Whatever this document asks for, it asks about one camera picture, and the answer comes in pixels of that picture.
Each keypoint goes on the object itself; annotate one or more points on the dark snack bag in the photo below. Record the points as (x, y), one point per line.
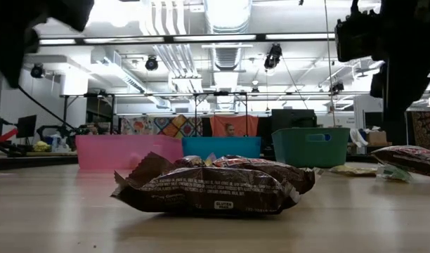
(411, 158)

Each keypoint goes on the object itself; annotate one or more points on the yellow Sour Patch candy pack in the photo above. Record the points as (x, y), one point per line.
(352, 171)

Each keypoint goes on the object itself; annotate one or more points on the clear green candy bag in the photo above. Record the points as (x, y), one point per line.
(394, 174)

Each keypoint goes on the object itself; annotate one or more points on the brown PayDay candy bar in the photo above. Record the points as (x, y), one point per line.
(201, 189)
(271, 168)

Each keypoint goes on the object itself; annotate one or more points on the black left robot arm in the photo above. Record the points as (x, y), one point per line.
(11, 35)

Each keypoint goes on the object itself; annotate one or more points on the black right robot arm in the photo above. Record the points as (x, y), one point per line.
(408, 52)

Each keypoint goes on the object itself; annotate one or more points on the black ceiling spot lamp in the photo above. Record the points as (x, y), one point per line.
(151, 64)
(37, 71)
(338, 87)
(273, 58)

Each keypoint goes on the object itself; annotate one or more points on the white pillar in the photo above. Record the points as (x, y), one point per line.
(362, 109)

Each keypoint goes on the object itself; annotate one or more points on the black partition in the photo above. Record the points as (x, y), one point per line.
(373, 119)

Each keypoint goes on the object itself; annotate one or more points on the white cloth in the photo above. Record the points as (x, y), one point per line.
(357, 137)

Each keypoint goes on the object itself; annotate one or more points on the cardboard box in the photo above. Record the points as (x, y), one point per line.
(376, 137)

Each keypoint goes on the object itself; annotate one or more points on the black box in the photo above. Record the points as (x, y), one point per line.
(292, 119)

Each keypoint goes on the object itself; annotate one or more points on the patterned hanging rug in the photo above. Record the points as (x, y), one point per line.
(425, 126)

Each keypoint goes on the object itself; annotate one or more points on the green plastic bin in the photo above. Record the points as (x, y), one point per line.
(292, 151)

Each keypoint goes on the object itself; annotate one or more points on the orange hanging cloth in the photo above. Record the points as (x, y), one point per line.
(243, 124)

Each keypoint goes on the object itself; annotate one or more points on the person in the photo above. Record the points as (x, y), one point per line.
(93, 128)
(229, 129)

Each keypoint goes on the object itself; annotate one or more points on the blue plastic bin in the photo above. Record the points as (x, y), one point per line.
(222, 145)

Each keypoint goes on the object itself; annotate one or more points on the black overhead crossbar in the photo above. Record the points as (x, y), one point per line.
(169, 38)

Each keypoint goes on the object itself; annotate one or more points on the colourful patchwork quilt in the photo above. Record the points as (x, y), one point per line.
(166, 126)

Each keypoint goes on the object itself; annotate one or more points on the pink plastic bin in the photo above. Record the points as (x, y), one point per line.
(109, 151)

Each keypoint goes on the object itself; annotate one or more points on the yellow object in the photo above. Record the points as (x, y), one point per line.
(41, 146)

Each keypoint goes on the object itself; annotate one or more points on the black monitor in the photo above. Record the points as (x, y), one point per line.
(26, 126)

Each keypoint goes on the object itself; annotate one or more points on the red bar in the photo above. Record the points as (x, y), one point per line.
(6, 136)

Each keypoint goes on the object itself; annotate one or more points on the black metal table frame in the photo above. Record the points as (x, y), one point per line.
(222, 93)

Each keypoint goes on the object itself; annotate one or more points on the black aluminium rig frame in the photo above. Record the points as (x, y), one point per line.
(32, 161)

